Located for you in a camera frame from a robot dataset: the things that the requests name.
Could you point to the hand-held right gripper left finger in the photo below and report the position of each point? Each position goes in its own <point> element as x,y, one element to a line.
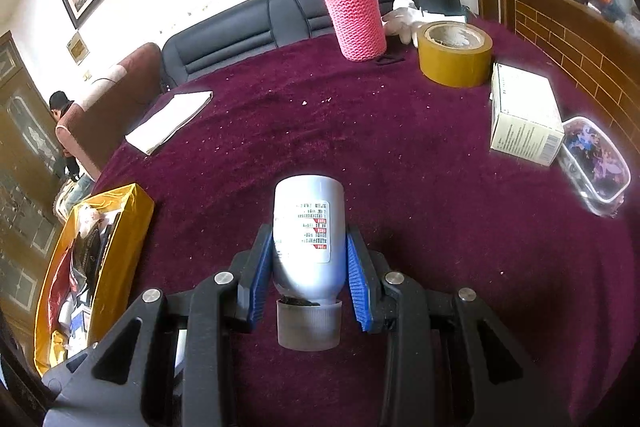
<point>261,279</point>

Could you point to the black leather sofa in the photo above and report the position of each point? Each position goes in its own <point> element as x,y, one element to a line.
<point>225,42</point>

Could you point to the brown packing tape roll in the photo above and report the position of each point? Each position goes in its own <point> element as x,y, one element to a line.
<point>452,62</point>

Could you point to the pink knit-covered flask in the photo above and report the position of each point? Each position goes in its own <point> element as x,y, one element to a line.
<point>355,17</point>

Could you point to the carved wooden door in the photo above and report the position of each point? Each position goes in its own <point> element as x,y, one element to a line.
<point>25,182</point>

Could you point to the white plastic bottle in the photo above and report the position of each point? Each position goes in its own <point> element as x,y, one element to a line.
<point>307,252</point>

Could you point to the gold cardboard box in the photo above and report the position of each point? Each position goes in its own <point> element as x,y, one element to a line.
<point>127,227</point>

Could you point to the pile of black packets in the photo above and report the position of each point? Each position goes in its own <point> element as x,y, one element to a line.
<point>87,257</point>

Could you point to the clear plastic case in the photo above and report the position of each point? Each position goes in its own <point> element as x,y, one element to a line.
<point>595,167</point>

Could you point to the white cardboard box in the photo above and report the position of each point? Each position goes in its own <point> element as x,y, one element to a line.
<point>522,117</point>

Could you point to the white paper notebook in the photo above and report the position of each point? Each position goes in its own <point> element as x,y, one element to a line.
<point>170,119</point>

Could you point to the yellow wall plaque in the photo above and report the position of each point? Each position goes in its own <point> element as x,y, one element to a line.
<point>78,48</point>

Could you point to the wooden counter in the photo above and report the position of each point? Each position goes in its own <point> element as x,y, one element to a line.
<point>565,47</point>

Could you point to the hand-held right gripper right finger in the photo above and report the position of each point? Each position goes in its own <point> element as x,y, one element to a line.
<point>357,282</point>

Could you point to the white cloth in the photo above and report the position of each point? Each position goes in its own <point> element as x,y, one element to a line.
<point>402,19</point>

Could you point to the brown armchair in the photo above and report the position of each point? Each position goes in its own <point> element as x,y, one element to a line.
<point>120,97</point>

